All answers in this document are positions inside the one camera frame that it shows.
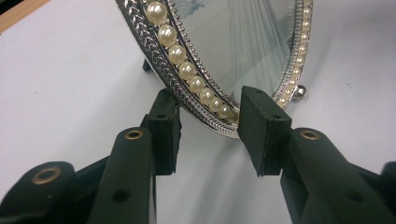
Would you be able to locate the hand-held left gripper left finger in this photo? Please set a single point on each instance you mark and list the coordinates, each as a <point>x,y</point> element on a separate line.
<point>130,174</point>

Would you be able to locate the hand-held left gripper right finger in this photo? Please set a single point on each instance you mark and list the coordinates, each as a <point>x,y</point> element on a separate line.
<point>311,174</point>

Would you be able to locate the white board table cover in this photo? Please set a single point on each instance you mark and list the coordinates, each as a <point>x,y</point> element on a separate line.
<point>62,93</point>

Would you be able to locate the wooden table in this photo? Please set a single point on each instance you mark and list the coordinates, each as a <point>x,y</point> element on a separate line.
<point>18,14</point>

